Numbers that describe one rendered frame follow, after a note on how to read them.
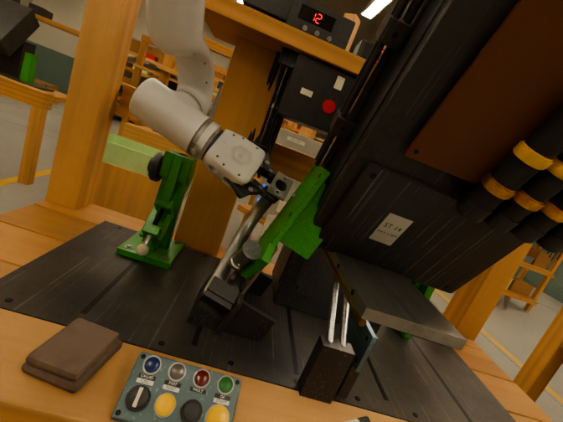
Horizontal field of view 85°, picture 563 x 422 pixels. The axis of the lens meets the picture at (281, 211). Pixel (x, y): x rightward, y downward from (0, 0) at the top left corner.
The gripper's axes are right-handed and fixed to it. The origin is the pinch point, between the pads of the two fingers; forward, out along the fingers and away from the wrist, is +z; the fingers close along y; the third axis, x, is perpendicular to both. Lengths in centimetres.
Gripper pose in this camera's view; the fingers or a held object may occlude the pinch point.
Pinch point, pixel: (273, 188)
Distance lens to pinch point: 65.0
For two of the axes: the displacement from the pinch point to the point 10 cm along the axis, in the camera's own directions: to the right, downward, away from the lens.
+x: -4.5, 3.8, 8.1
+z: 8.1, 5.6, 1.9
